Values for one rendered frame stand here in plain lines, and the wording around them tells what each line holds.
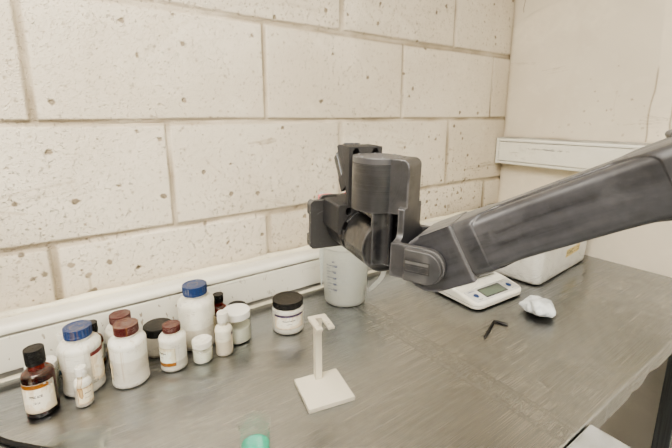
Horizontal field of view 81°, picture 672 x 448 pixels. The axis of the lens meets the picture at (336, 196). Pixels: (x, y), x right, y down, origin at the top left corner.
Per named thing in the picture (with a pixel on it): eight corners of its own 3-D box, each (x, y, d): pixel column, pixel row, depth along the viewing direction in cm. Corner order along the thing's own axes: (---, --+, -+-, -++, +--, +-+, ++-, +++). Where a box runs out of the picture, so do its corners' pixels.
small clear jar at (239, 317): (253, 343, 81) (251, 313, 80) (224, 348, 79) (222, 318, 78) (250, 328, 87) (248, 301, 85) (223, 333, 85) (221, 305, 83)
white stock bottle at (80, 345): (67, 404, 64) (57, 340, 62) (60, 385, 68) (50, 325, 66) (110, 386, 68) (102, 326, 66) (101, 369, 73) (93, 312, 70)
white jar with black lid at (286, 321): (272, 321, 90) (271, 292, 88) (302, 318, 91) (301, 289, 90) (273, 337, 83) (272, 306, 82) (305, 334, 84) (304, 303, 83)
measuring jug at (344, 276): (392, 295, 103) (393, 240, 100) (377, 318, 91) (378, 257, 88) (328, 283, 110) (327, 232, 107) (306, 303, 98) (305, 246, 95)
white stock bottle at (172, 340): (181, 354, 77) (177, 314, 76) (192, 364, 74) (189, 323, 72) (156, 365, 74) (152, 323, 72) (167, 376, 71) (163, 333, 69)
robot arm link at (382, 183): (333, 156, 40) (451, 167, 34) (371, 150, 47) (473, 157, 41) (331, 263, 43) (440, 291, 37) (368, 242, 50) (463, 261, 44)
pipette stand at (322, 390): (354, 400, 65) (355, 329, 62) (309, 414, 62) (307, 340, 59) (336, 371, 72) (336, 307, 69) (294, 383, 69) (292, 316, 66)
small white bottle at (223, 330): (223, 359, 76) (220, 318, 74) (212, 353, 78) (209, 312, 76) (237, 351, 78) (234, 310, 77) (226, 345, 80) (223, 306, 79)
